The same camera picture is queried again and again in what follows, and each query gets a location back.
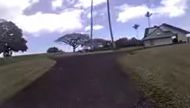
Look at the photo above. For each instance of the flat-topped tree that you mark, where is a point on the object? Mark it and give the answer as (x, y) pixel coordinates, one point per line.
(72, 38)

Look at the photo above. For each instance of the dark tree clump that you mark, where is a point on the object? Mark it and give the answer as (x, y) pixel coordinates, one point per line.
(127, 42)

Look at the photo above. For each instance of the tall thin palm tree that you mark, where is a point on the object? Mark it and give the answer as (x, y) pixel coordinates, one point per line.
(109, 18)
(91, 13)

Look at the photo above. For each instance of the dark asphalt path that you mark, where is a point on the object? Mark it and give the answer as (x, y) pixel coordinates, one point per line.
(76, 88)

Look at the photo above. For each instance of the small dark bush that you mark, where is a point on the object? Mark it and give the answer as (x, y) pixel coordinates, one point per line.
(52, 49)

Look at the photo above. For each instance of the distant palm tree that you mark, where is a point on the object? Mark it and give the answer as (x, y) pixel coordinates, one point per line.
(136, 26)
(148, 14)

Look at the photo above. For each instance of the house with dark pitched roof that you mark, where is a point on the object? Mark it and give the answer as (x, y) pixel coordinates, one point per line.
(163, 35)

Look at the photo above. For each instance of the green grass lawn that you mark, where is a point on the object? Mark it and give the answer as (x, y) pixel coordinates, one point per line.
(8, 78)
(171, 69)

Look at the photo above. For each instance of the large round dark tree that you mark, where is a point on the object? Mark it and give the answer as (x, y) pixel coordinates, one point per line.
(2, 35)

